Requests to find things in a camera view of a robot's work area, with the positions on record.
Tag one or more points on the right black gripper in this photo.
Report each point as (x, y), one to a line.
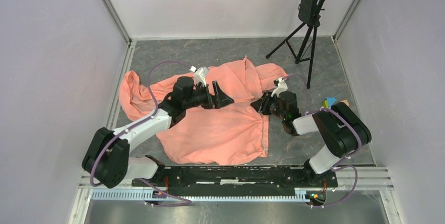
(262, 103)

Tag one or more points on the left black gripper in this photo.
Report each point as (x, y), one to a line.
(221, 99)

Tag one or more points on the salmon pink jacket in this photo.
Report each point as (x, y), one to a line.
(233, 135)

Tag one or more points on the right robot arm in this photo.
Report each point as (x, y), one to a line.
(341, 129)

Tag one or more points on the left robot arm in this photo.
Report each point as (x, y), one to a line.
(108, 160)

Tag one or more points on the blue toy block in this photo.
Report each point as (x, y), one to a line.
(331, 101)

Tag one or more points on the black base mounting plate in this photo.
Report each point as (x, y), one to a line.
(270, 180)

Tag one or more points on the black music stand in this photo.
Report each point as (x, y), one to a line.
(309, 15)

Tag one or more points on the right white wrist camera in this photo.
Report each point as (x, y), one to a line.
(280, 86)

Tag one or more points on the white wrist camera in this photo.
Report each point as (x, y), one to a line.
(280, 86)
(199, 76)

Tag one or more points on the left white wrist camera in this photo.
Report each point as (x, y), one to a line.
(199, 76)

